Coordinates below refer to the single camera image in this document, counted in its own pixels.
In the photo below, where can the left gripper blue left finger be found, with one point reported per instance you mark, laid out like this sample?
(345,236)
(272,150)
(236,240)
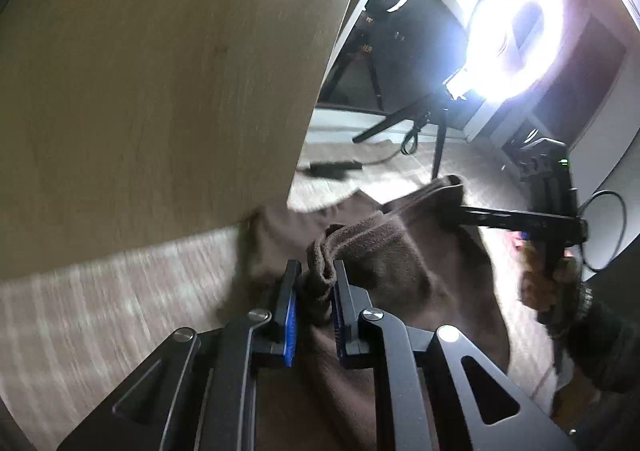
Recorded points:
(275,342)

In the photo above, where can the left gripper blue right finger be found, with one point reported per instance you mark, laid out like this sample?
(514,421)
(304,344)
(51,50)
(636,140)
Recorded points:
(352,309)

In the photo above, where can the brown fleece garment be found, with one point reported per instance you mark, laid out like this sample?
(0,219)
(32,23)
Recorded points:
(412,265)

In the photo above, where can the right hand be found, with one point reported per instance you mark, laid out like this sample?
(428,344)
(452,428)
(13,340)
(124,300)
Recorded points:
(540,290)

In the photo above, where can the black power adapter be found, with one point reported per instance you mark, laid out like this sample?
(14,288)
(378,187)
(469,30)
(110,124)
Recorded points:
(331,170)

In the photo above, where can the black tripod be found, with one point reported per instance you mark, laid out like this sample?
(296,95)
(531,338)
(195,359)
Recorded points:
(431,109)

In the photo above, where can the plaid bed sheet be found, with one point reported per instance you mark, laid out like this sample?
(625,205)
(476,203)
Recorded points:
(68,337)

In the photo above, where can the beige wooden board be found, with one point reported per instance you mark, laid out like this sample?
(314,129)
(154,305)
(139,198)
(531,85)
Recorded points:
(126,123)

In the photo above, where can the bright ring light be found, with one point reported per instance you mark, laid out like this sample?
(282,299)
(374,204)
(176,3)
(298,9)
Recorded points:
(512,44)

